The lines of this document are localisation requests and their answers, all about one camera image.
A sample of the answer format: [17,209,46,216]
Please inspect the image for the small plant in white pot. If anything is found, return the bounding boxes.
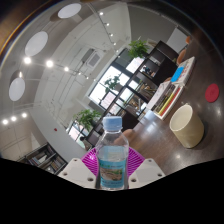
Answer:
[103,75,121,94]

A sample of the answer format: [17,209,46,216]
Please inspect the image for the bushy green potted plant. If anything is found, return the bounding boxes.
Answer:
[73,109,102,132]

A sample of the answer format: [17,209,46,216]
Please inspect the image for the cream ceramic cup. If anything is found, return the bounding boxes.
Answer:
[169,103,205,149]

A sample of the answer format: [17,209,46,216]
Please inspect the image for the tall dark bookshelf unit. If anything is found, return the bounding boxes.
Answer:
[18,142,68,175]

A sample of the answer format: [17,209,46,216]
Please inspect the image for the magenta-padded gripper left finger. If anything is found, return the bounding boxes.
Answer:
[58,147,99,190]

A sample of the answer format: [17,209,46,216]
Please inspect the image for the clear water bottle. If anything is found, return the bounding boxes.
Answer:
[95,115,130,191]

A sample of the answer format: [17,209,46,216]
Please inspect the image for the flat book with blue patch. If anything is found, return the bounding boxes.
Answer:
[170,55,197,87]

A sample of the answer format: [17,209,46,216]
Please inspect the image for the green plant in dark pot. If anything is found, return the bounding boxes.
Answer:
[128,39,149,59]

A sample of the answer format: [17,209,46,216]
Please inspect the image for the flat round red coaster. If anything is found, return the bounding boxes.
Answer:
[204,83,220,103]

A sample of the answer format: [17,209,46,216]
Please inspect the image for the ceiling spotlights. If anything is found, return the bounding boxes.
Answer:
[1,11,119,126]

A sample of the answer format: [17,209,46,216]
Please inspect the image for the low dark shelf unit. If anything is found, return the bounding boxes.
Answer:
[84,40,179,148]

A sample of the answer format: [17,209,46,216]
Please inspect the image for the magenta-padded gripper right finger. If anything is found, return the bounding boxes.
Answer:
[127,147,166,190]

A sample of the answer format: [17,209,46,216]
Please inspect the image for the ceiling air conditioner unit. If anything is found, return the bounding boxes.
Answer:
[81,49,102,68]

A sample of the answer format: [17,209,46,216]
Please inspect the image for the white wall radiator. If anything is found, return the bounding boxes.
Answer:
[166,27,188,53]

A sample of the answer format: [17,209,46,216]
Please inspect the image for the stack of books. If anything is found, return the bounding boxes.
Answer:
[146,81,184,121]

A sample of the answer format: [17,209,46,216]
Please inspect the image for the round white ceiling panels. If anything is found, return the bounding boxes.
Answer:
[8,3,82,102]

